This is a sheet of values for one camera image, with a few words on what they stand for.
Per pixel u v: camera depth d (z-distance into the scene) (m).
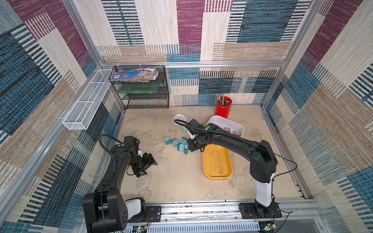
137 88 1.04
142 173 0.76
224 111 1.08
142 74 0.82
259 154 0.48
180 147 0.96
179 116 1.11
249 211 0.73
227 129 1.05
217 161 0.92
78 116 0.70
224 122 1.07
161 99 1.18
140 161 0.69
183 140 0.98
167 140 0.99
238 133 1.02
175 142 0.97
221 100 1.02
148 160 0.72
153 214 0.73
